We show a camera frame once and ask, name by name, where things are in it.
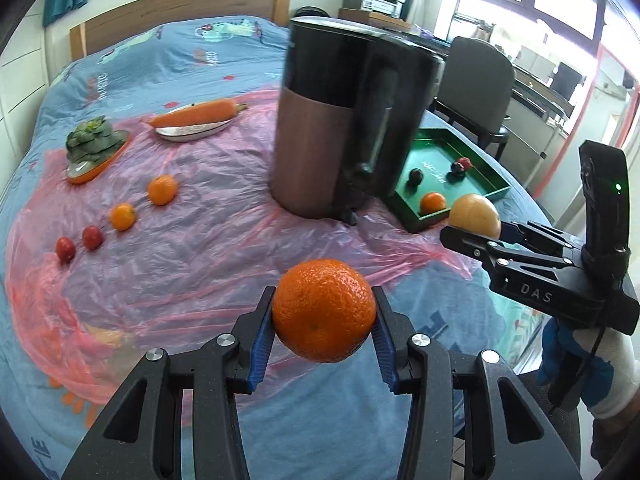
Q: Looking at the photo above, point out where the wooden headboard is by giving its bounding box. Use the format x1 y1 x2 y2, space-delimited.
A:
69 0 292 61

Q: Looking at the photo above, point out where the pink plastic sheet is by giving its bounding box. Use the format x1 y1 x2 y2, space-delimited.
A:
5 87 473 406

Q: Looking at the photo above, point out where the yellow apple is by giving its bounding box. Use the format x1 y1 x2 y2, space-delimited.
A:
448 193 502 241

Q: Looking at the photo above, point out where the green tray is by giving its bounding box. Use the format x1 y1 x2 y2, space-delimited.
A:
384 127 512 234

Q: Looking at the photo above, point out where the green bok choy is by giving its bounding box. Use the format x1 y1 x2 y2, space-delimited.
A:
66 116 126 163

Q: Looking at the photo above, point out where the pink frame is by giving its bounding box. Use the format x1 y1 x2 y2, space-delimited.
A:
550 42 640 201

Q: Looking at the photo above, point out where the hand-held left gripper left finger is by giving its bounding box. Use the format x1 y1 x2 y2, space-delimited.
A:
60 286 278 480

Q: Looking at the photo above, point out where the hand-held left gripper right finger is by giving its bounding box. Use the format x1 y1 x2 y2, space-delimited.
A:
370 286 583 480

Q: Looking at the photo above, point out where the copper and black electric kettle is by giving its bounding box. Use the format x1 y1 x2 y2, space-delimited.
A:
270 16 446 226

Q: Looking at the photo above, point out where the large bumpy orange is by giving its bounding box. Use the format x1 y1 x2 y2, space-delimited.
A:
271 258 377 363

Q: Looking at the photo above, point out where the white plate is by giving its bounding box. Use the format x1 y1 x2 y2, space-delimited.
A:
155 115 238 144

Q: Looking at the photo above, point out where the black monitor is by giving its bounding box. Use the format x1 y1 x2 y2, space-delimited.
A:
547 61 586 101

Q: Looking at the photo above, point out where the person's right forearm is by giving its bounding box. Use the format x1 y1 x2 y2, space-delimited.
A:
590 407 640 478

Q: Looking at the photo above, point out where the wooden drawer cabinet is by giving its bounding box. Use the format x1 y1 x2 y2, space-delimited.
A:
338 7 416 33

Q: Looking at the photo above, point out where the carrot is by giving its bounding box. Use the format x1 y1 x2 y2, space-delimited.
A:
150 100 249 129

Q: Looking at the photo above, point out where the grey chair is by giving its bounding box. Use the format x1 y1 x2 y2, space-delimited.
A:
430 36 516 161

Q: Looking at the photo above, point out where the smooth orange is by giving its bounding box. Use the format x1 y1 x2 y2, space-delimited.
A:
420 192 447 215
148 175 178 206
110 203 137 232

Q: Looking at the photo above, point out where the white wardrobe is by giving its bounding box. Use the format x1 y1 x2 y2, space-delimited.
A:
0 25 51 126

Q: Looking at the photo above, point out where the person's right hand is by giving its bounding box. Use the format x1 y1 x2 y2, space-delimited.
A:
537 317 640 421

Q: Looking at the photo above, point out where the orange plate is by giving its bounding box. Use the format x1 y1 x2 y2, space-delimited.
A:
65 130 131 185

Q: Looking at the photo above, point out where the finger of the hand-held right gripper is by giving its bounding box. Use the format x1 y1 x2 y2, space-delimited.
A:
440 225 586 273
500 220 583 256

